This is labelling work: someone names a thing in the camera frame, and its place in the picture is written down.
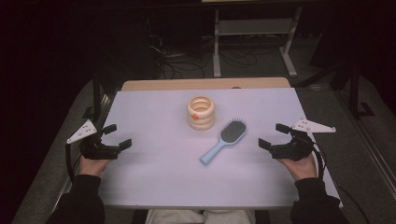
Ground light blue hairbrush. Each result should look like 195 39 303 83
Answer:
199 117 248 166

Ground person's right hand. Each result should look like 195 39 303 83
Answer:
277 153 318 181

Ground cream ribbed cup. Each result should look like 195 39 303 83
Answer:
186 95 217 131

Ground person's legs in light pants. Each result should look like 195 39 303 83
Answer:
144 208 257 224

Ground black floor cables under desk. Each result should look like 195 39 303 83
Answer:
219 46 275 69

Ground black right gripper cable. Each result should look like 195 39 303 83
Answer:
311 141 372 224

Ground black metal stand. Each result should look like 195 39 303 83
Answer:
311 59 376 119

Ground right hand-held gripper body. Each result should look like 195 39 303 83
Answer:
270 118 337 162

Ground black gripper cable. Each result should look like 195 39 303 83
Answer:
311 141 372 224
64 143 82 185

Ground black floor cable bundle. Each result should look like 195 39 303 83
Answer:
146 18 214 80

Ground person's left hand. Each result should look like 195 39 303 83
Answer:
78 153 111 178

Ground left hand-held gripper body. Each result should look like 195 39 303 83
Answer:
65 119 122 161

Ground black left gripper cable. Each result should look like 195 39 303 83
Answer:
64 143 82 185

